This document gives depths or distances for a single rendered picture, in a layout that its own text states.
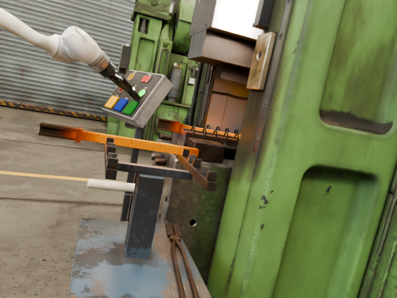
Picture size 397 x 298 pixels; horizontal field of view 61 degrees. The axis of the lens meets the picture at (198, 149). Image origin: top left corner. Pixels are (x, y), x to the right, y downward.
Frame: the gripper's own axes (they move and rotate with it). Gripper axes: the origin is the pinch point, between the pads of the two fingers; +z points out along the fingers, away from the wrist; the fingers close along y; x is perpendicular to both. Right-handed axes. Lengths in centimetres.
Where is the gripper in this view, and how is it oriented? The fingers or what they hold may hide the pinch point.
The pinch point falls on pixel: (133, 94)
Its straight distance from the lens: 172.6
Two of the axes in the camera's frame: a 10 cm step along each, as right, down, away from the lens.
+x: 5.4, -8.2, 2.1
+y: 6.5, 2.4, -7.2
